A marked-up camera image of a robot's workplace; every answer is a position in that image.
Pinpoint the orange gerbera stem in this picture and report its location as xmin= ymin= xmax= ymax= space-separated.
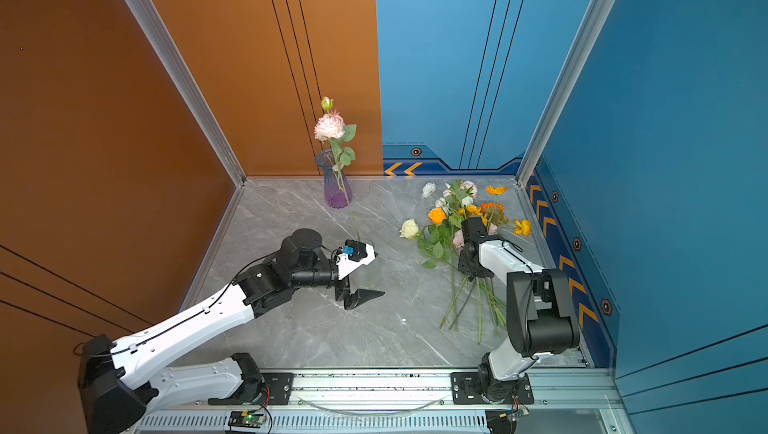
xmin=476 ymin=201 xmax=510 ymax=327

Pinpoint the pink rose stem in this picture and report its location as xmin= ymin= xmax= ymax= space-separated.
xmin=313 ymin=96 xmax=365 ymax=244

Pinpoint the purple glass vase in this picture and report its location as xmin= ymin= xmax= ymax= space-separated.
xmin=315 ymin=149 xmax=352 ymax=209

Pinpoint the orange ranunculus stem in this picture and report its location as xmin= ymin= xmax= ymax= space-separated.
xmin=418 ymin=205 xmax=482 ymax=330

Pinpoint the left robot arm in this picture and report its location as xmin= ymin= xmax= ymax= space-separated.
xmin=77 ymin=228 xmax=381 ymax=433

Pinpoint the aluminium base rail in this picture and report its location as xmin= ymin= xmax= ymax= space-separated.
xmin=130 ymin=368 xmax=633 ymax=433

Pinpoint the small circuit board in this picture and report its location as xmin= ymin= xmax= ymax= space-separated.
xmin=226 ymin=410 xmax=271 ymax=433

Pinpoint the orange poppy stem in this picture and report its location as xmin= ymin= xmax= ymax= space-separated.
xmin=461 ymin=184 xmax=511 ymax=225

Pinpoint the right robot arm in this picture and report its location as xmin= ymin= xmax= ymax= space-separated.
xmin=452 ymin=217 xmax=581 ymax=405

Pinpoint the yellow flower stem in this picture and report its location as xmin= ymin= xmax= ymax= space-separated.
xmin=497 ymin=219 xmax=532 ymax=237

